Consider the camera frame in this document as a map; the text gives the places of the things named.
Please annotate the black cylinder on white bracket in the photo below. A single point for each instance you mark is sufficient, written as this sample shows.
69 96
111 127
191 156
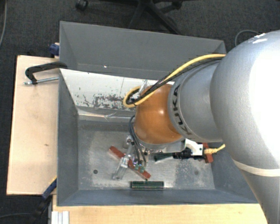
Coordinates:
183 155

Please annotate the pale wood flat board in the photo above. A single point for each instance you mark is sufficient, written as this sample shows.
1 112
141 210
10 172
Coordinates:
34 131

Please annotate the dark green flat block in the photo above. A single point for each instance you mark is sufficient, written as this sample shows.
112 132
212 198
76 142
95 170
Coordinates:
147 184

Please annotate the red-brown flat block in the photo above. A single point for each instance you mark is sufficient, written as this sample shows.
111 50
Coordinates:
115 152
208 158

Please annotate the grey metal bin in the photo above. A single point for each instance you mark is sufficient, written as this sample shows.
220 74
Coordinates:
100 149

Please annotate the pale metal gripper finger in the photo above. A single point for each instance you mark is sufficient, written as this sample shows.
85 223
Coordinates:
117 170
123 167

